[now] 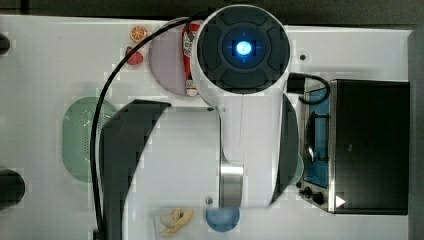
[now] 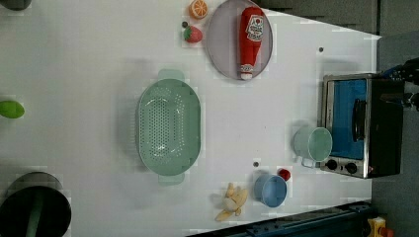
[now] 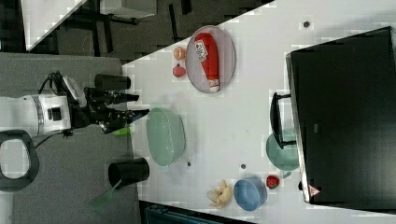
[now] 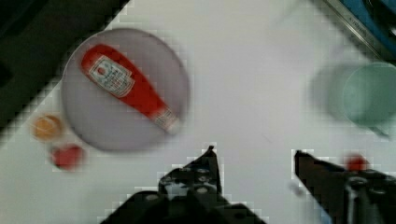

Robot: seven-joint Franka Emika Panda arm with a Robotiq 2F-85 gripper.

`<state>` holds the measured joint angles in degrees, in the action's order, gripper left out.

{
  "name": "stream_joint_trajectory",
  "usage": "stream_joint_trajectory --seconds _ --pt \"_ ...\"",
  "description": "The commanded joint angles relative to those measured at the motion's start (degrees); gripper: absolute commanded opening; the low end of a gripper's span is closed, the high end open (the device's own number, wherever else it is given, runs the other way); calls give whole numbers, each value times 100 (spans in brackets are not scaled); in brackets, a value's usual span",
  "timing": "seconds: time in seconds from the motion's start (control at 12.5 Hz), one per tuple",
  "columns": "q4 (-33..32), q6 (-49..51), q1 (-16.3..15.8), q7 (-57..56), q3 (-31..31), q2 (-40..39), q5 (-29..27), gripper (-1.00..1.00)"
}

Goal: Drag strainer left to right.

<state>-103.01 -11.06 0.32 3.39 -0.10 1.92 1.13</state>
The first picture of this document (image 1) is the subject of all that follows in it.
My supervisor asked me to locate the black cylinder post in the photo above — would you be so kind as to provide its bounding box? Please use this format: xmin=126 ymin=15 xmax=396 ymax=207
xmin=0 ymin=34 xmax=11 ymax=55

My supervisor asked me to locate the grey round plate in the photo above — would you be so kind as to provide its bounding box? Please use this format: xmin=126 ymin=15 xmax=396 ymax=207
xmin=149 ymin=24 xmax=190 ymax=97

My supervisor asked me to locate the peeled banana toy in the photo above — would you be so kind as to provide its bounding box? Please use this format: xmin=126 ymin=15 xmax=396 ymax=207
xmin=160 ymin=208 xmax=194 ymax=237

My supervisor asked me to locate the black round stand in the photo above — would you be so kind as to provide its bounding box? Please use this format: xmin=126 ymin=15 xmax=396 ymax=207
xmin=0 ymin=169 xmax=26 ymax=210

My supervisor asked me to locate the black toaster oven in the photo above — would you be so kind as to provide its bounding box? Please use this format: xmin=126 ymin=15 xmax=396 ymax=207
xmin=296 ymin=79 xmax=410 ymax=215

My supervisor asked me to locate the red ketchup bottle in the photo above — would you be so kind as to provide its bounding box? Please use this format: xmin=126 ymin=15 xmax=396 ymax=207
xmin=182 ymin=23 xmax=200 ymax=97

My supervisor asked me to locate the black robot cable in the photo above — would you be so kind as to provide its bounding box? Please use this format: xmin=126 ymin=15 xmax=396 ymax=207
xmin=89 ymin=11 xmax=214 ymax=240

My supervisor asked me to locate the green oval strainer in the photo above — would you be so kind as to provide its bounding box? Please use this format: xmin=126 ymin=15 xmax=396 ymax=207
xmin=62 ymin=97 xmax=98 ymax=183

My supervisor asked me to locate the green mug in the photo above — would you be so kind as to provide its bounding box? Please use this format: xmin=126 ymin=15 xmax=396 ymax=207
xmin=289 ymin=156 xmax=304 ymax=185

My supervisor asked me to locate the red strawberry toy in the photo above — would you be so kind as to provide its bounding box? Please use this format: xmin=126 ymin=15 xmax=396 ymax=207
xmin=127 ymin=51 xmax=144 ymax=66

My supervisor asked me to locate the blue bowl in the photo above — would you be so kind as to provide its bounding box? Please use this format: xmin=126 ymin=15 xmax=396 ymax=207
xmin=205 ymin=207 xmax=240 ymax=233

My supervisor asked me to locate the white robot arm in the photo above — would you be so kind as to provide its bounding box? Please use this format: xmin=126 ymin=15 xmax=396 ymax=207
xmin=100 ymin=5 xmax=298 ymax=240

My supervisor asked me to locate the orange slice toy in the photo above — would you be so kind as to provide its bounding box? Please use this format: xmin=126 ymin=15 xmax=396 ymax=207
xmin=129 ymin=25 xmax=148 ymax=43

